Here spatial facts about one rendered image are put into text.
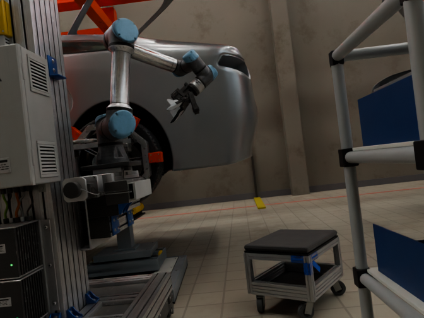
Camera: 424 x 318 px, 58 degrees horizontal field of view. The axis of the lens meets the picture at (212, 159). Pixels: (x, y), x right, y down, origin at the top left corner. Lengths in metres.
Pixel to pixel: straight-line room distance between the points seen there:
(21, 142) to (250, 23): 6.81
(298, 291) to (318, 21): 6.63
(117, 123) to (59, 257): 0.58
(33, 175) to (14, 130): 0.16
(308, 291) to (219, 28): 6.53
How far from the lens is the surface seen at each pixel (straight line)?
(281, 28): 7.59
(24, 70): 1.45
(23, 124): 1.40
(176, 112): 2.02
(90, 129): 2.72
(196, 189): 7.49
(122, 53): 1.81
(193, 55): 2.00
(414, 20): 0.65
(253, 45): 7.76
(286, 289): 1.93
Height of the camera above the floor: 0.76
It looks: 1 degrees up
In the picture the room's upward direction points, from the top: 7 degrees counter-clockwise
